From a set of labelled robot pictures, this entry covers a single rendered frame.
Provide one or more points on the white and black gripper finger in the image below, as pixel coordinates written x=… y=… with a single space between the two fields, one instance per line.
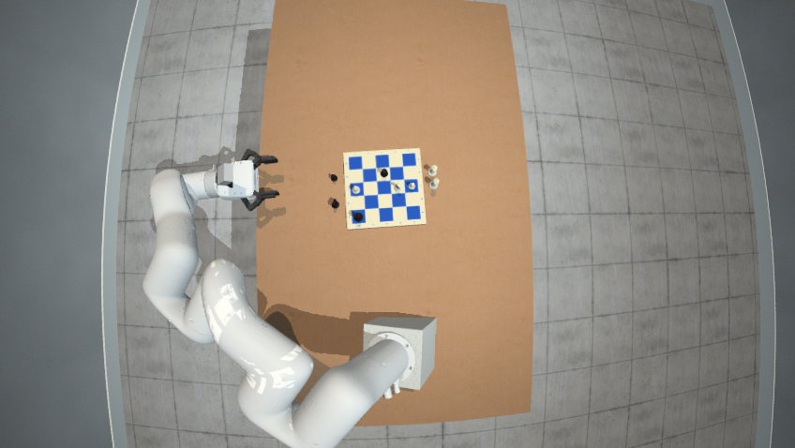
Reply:
x=260 y=197
x=258 y=160

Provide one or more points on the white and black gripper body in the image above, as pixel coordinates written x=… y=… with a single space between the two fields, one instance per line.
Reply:
x=245 y=181

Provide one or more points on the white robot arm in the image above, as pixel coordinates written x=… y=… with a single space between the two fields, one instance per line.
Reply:
x=276 y=367

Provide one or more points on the blue and cream chessboard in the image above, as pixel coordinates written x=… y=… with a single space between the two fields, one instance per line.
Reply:
x=377 y=201

